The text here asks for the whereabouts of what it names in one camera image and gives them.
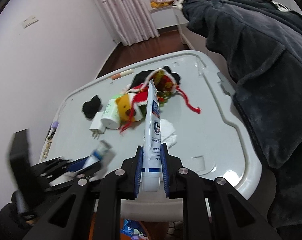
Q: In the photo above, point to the white wall outlet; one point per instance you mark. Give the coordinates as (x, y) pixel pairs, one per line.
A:
(30, 22)

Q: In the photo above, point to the black cloth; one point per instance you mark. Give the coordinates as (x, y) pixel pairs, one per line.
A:
(139, 78)
(91, 106)

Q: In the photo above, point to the red knitted christmas stocking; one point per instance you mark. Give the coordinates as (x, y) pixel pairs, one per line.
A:
(166, 81)

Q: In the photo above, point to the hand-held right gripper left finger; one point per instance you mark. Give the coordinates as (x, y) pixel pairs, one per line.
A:
(139, 175)

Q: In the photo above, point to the small blue white tube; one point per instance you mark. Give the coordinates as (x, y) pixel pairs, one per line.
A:
(101, 150)

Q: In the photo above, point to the purple eraser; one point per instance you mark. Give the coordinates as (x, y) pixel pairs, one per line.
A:
(54, 125)

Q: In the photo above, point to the pale green lotion bottle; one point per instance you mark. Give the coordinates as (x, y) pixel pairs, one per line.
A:
(111, 116)

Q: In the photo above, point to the white stick with orange tip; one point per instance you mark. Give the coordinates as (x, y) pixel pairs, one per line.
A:
(123, 74)

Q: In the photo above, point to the striped white curtain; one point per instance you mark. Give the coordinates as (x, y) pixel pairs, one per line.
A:
(126, 10)

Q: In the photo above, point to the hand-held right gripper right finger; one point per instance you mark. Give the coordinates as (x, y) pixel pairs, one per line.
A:
(165, 175)

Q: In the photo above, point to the blue plastic packet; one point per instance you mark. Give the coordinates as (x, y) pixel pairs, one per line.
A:
(129, 228)

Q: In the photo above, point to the white crumpled tissue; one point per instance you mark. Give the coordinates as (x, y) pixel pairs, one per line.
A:
(169, 132)

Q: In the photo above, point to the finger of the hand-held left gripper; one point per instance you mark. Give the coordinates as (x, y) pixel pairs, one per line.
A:
(94, 172)
(77, 165)

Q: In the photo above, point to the person's left forearm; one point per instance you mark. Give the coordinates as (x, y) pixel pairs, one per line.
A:
(5, 220)

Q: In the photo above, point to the white charger plug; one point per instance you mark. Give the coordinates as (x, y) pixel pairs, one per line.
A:
(98, 125)

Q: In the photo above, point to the dark fleece jacket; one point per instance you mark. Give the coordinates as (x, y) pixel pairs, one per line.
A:
(266, 67)

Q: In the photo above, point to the yellow bear plush toy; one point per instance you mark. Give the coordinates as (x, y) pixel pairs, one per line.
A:
(126, 105)

